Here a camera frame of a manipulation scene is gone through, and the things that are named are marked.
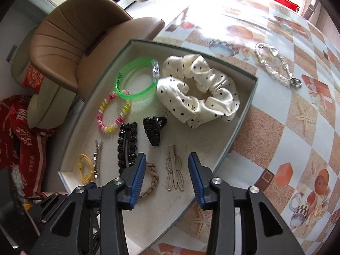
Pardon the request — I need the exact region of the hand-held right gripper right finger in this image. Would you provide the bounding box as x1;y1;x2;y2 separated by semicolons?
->
188;153;306;255

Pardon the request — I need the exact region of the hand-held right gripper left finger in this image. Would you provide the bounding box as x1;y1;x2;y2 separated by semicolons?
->
28;153;147;255

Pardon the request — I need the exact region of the brown braided hair tie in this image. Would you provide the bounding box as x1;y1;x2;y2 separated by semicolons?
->
138;163;160;198

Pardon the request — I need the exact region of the yellow beaded hair tie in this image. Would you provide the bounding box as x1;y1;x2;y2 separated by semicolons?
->
76;153;97;185

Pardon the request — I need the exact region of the silver toothed hair clip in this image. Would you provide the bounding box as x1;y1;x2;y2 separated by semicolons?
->
92;139;103;180

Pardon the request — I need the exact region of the pale metal hair clip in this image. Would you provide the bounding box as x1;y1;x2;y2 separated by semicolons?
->
165;145;185;192

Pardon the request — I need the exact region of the black rhinestone hair clip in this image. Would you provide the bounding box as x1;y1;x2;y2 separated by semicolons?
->
117;122;139;176

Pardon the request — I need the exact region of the cream tray with green rim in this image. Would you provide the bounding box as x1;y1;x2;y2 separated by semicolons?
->
58;39;259;254

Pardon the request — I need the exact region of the black claw hair clip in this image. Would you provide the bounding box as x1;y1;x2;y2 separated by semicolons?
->
143;115;168;147

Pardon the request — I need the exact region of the green translucent bangle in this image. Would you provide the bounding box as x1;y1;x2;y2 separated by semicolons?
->
114;58;160;103

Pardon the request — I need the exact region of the red printed blanket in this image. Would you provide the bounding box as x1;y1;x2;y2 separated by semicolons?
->
0;94;57;197

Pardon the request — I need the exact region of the white polka dot scrunchie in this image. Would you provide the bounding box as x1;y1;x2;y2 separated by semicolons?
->
156;54;241;128

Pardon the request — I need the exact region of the beige leather chair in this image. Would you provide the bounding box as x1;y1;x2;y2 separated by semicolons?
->
11;58;77;128

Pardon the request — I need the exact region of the checkered printed tablecloth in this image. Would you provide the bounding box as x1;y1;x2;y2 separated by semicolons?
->
125;0;340;255

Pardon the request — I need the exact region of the red printed packet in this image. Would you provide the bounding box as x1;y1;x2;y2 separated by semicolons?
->
23;65;44;88

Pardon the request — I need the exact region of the brown leather chair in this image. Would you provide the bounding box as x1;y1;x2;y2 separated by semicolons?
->
29;0;165;91

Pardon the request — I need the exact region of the red plastic object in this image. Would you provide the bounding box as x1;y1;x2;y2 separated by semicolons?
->
273;0;300;11

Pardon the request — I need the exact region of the pink yellow bead bracelet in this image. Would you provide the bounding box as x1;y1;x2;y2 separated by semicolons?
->
97;91;132;135

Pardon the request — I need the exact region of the silver chain bracelet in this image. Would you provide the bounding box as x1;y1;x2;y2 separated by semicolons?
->
254;42;303;89

